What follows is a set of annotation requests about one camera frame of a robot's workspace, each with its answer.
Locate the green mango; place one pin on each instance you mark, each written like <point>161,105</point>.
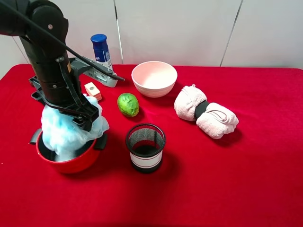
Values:
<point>128,104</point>

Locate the orange white sponge block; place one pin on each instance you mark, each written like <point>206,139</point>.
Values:
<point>93,91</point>

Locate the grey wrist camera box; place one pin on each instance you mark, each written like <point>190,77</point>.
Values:
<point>97,71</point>

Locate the black mesh pen holder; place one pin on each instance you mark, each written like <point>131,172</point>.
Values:
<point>145,143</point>

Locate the pink rolled towel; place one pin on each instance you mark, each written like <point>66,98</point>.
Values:
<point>216,121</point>

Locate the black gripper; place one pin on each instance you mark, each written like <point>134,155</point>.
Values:
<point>59,96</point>

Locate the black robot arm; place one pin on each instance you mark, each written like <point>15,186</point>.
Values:
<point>42,29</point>

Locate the black band on towel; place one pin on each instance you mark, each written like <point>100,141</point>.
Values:
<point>201,108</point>

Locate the red pot with black handles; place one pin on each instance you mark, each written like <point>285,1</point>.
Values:
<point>85,156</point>

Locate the blue white spray bottle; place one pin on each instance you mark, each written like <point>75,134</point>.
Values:
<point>101,50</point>

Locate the pink plastic bowl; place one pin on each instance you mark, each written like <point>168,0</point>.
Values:
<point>154,78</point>

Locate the red velvet tablecloth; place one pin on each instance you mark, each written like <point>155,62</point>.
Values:
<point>252,177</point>

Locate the light blue bath loofah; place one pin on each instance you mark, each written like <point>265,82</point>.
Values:
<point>62,136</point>

